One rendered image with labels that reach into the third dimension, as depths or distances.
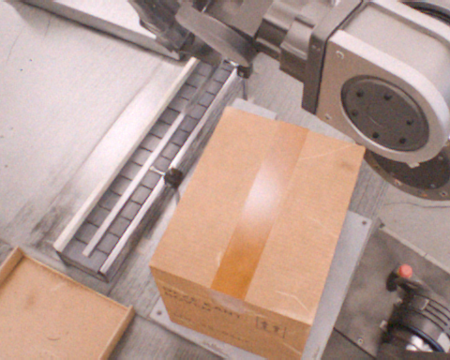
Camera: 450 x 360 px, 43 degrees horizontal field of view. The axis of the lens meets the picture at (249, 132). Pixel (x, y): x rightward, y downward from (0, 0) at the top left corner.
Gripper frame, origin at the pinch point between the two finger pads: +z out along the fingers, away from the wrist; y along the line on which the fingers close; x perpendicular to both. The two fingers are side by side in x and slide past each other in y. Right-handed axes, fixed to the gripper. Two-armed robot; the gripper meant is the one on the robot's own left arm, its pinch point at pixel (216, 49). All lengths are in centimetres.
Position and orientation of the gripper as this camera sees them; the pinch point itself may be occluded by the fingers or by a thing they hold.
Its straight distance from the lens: 129.3
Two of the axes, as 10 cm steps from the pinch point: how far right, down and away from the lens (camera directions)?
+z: 2.8, -0.2, 9.6
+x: -3.5, 9.3, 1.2
